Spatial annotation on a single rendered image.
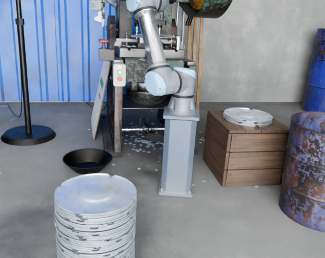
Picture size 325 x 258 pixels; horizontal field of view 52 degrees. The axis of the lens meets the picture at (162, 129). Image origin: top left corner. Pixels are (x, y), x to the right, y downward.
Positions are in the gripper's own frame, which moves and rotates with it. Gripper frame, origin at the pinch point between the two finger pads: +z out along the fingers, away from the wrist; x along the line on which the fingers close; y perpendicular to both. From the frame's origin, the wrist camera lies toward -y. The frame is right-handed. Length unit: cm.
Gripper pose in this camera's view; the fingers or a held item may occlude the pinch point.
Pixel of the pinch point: (103, 25)
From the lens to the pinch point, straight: 216.7
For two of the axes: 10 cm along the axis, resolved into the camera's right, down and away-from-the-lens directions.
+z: -0.6, 9.4, 3.3
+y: -9.8, 0.2, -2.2
